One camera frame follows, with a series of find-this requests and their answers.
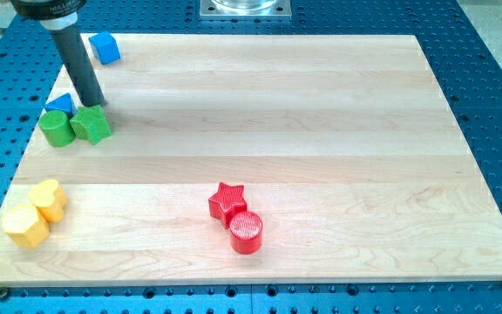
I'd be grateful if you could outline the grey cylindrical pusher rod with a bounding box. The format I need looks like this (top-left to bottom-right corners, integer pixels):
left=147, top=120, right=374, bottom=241
left=40, top=12, right=105, bottom=106

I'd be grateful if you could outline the green star block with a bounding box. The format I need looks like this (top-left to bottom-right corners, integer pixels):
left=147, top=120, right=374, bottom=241
left=70, top=105, right=112, bottom=145

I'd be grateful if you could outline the red star block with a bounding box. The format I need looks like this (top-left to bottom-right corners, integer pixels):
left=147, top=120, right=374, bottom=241
left=208, top=182, right=248, bottom=229

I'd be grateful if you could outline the blue cube block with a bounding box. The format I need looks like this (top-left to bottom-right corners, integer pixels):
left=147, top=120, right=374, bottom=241
left=89, top=31, right=121, bottom=65

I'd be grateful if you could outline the blue triangle block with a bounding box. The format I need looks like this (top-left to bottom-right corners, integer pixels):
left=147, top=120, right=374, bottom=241
left=44, top=93, right=78, bottom=119

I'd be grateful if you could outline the green cylinder block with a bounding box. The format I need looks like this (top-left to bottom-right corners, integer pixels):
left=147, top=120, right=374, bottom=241
left=38, top=110, right=76, bottom=147

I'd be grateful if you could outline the yellow heart block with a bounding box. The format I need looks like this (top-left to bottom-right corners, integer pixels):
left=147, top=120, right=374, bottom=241
left=28, top=179, right=68, bottom=222

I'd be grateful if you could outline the yellow hexagon block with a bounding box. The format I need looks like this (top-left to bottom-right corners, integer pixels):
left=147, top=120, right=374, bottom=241
left=2, top=204, right=50, bottom=248

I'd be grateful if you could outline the light wooden board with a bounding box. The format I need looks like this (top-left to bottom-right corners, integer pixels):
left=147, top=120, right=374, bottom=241
left=0, top=34, right=502, bottom=287

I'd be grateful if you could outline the red cylinder block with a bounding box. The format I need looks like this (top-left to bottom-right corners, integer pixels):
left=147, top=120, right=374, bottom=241
left=229, top=211, right=263, bottom=255

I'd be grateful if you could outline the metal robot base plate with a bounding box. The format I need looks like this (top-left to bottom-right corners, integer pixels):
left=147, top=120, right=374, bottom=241
left=199, top=0, right=292, bottom=20

